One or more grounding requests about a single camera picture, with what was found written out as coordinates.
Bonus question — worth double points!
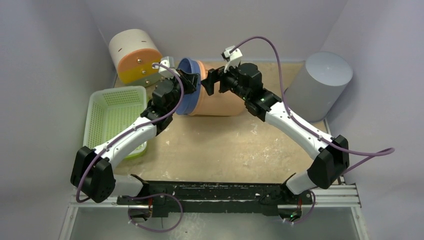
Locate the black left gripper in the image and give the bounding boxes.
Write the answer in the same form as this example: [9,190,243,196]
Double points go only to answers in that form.
[167,69,199,115]

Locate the blue plastic bucket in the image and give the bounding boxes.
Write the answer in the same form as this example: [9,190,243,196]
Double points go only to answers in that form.
[176,58,201,115]

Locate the orange plastic bucket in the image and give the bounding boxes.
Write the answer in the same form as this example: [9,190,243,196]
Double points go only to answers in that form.
[189,60,248,117]

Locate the large grey plastic bucket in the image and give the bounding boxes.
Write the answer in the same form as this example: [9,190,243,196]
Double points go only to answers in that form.
[284,51,353,123]

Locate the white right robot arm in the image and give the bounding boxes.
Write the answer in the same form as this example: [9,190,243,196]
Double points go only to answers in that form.
[201,63,350,204]

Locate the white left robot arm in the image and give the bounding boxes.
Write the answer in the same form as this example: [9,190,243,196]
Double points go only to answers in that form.
[70,68,200,205]

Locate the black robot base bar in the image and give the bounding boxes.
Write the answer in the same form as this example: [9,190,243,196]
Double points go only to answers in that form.
[118,180,313,218]

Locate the cream cabinet with coloured drawers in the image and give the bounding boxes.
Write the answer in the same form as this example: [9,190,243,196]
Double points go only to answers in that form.
[108,29,163,87]

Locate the pale green perforated basket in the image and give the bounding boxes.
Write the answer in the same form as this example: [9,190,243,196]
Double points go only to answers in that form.
[82,86,148,149]

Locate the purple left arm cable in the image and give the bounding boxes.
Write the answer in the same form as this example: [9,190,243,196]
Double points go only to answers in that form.
[75,62,185,204]

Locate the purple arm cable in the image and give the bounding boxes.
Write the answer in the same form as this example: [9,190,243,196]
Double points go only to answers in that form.
[75,62,185,204]
[228,36,396,176]

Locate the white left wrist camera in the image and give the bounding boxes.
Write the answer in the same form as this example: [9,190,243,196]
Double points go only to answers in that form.
[151,56,176,79]

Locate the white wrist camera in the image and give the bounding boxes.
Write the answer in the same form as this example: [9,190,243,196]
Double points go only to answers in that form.
[221,45,243,73]
[151,56,176,79]

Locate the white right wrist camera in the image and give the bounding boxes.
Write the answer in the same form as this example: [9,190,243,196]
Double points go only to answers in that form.
[221,45,243,73]

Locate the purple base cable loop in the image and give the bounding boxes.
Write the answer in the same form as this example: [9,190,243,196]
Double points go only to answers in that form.
[127,192,184,233]

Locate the aluminium frame rail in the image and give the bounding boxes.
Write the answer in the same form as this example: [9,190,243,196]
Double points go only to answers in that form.
[68,185,361,209]

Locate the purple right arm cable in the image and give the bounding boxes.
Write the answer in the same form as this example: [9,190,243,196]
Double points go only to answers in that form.
[228,36,396,176]

